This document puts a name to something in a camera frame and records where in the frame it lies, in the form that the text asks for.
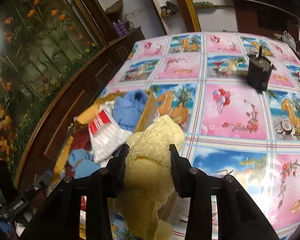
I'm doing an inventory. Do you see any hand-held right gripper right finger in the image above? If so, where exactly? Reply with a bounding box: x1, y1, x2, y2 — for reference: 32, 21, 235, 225
168, 144, 278, 240

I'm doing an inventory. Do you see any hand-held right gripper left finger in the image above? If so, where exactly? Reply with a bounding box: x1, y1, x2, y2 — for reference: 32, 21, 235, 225
22, 144, 129, 240

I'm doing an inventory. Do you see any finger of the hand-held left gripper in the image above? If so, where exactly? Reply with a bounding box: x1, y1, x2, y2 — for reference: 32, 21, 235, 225
27, 171, 53, 196

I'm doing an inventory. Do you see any blue terry towel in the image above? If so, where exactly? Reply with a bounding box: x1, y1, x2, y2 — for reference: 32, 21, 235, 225
67, 149, 102, 181

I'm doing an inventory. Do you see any yellow towel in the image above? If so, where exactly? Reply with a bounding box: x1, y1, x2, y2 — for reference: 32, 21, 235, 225
114, 115, 186, 240

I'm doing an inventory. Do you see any white packet red label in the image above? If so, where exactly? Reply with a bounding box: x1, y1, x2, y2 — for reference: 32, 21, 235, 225
88, 109, 132, 164

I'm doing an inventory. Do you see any gold cardboard box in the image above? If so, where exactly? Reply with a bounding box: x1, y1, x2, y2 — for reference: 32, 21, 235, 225
51, 90, 158, 240

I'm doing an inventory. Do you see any blue fuzzy sock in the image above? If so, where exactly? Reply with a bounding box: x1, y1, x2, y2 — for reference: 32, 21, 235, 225
114, 90, 150, 133

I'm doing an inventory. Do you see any printed tablecloth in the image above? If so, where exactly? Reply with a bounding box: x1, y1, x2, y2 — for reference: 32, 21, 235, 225
100, 31, 300, 240

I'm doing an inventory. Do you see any brown wooden panel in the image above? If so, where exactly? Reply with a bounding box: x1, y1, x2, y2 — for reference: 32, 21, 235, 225
14, 26, 147, 193

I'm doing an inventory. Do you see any black motor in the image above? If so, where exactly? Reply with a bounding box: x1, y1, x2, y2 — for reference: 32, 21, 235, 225
246, 46, 277, 92

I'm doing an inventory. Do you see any dark bag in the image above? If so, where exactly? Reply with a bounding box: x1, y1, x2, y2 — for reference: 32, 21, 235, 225
161, 1, 178, 17

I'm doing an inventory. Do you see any brown flat object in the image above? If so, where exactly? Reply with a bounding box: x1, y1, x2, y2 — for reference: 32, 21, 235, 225
105, 0, 124, 14

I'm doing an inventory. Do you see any white plastic bag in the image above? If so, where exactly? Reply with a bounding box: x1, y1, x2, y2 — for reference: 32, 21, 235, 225
282, 31, 297, 47

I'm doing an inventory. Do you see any floral wall poster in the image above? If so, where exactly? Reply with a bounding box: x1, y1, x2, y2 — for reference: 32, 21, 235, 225
0, 0, 108, 180

